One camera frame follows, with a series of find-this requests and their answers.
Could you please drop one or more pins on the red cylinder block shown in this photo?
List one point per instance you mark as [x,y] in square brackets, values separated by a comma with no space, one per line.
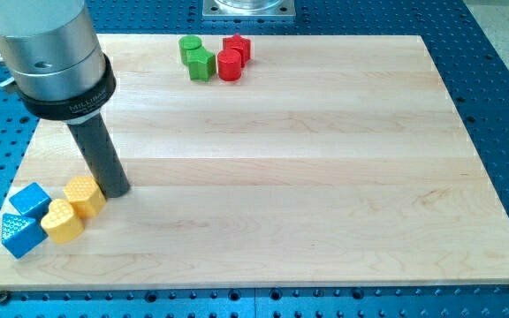
[229,64]

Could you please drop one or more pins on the blue triangle block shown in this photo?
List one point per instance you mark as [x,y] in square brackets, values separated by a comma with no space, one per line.
[20,234]

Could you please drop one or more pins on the green cylinder block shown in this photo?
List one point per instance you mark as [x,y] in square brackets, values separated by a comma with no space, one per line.
[187,43]

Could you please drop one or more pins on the yellow heart block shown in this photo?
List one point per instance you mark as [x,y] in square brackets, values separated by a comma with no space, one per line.
[61,223]

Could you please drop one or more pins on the red star block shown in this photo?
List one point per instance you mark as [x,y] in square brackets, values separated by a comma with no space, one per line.
[240,44]

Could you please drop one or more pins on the wooden board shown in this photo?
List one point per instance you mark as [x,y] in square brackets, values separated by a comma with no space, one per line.
[334,161]

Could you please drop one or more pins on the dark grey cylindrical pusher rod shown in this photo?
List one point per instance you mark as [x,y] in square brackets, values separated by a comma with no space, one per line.
[97,149]

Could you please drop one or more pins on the yellow hexagon block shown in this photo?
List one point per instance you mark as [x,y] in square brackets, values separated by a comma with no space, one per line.
[85,195]

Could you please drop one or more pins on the green star block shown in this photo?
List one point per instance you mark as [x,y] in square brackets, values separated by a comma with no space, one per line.
[201,64]

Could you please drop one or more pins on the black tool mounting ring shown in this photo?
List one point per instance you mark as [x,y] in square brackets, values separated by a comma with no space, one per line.
[77,106]

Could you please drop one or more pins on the blue cube block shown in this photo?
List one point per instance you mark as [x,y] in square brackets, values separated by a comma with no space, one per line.
[31,201]

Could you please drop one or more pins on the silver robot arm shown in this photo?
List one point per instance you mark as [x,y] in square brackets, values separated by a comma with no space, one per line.
[60,73]

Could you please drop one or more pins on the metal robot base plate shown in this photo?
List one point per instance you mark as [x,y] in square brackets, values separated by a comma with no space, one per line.
[248,9]

